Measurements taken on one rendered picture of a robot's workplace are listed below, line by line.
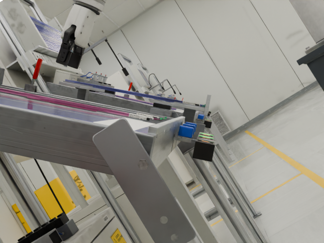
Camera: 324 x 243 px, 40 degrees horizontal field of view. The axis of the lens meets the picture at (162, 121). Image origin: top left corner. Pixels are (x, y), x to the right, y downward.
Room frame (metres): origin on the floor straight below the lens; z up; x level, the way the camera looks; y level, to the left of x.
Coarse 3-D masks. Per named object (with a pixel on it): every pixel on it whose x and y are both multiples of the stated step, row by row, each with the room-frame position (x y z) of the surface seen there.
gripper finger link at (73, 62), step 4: (80, 48) 1.24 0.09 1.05; (84, 48) 1.25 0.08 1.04; (76, 52) 1.23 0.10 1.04; (80, 52) 1.23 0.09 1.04; (72, 56) 1.23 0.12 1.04; (76, 56) 1.23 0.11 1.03; (80, 56) 1.23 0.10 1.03; (72, 60) 1.23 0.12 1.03; (76, 60) 1.23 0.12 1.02; (80, 60) 1.23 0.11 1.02; (68, 64) 1.23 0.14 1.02; (72, 64) 1.23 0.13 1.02; (76, 64) 1.23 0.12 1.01; (76, 68) 1.23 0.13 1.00
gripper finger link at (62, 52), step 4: (68, 40) 1.11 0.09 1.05; (64, 44) 1.12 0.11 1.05; (68, 44) 1.12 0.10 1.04; (60, 48) 1.14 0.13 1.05; (64, 48) 1.13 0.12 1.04; (60, 52) 1.14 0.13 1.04; (64, 52) 1.13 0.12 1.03; (68, 52) 1.14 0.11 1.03; (60, 56) 1.14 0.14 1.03; (64, 56) 1.13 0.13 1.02; (68, 56) 1.14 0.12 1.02; (56, 60) 1.14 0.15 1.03; (60, 60) 1.14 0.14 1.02; (64, 60) 1.13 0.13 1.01; (68, 60) 1.14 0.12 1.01; (64, 64) 1.14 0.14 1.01
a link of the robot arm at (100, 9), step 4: (76, 0) 1.15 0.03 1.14; (80, 0) 1.14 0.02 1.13; (84, 0) 1.14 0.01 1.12; (88, 0) 1.14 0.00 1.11; (92, 0) 1.14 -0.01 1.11; (96, 0) 1.14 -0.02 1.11; (100, 0) 1.15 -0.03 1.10; (84, 4) 1.15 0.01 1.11; (88, 4) 1.14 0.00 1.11; (92, 4) 1.14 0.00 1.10; (96, 4) 1.15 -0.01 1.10; (100, 4) 1.16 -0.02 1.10; (104, 4) 1.18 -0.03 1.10; (92, 8) 1.15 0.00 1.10; (96, 8) 1.16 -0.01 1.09; (100, 8) 1.16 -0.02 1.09
